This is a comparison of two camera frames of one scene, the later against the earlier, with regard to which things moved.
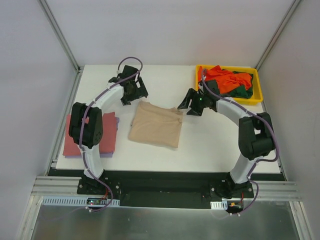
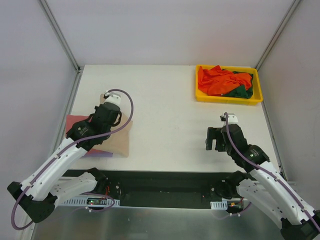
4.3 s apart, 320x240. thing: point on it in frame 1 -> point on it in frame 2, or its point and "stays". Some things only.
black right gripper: (195, 102) -> (217, 138)
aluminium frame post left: (58, 33) stays
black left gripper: (136, 92) -> (107, 110)
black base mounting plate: (166, 189) stays
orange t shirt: (226, 81) stays
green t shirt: (240, 91) stays
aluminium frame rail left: (52, 163) stays
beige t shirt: (154, 124) -> (118, 143)
